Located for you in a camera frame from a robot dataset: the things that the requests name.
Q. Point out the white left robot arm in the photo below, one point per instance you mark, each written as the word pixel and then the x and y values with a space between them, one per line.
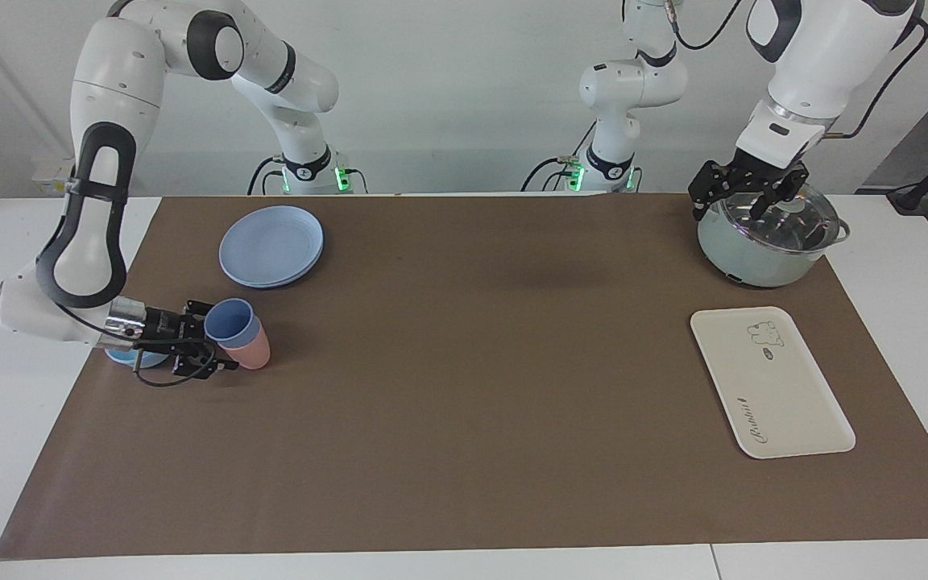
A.
pixel 826 48

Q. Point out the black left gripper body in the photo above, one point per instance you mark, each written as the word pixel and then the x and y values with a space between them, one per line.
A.
pixel 758 171

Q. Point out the pink cup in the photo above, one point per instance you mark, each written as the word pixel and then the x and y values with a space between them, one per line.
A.
pixel 250 354

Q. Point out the glass pot lid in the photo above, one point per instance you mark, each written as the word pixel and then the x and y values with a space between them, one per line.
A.
pixel 794 225

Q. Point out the pale blue plate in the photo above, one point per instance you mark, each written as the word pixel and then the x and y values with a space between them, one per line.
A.
pixel 271 246

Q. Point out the brown table mat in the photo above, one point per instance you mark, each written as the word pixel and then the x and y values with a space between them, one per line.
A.
pixel 472 387

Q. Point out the mint green electric pot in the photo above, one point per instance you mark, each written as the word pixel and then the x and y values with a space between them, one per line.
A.
pixel 746 258

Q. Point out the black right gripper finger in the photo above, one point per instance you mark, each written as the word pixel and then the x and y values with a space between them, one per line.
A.
pixel 198 364
pixel 198 308

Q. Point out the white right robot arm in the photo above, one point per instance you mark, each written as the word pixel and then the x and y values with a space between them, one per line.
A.
pixel 109 72

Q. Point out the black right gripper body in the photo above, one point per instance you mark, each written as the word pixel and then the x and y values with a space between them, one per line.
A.
pixel 174 330

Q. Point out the blue cup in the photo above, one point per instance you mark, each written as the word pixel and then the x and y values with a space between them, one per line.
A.
pixel 230 321

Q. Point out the cream rabbit print tray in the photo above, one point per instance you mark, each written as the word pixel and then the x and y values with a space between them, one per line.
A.
pixel 770 387

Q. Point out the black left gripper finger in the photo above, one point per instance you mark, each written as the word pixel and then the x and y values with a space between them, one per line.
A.
pixel 790 184
pixel 712 181

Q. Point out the light blue bowl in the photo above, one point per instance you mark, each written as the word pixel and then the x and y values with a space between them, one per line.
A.
pixel 122 358

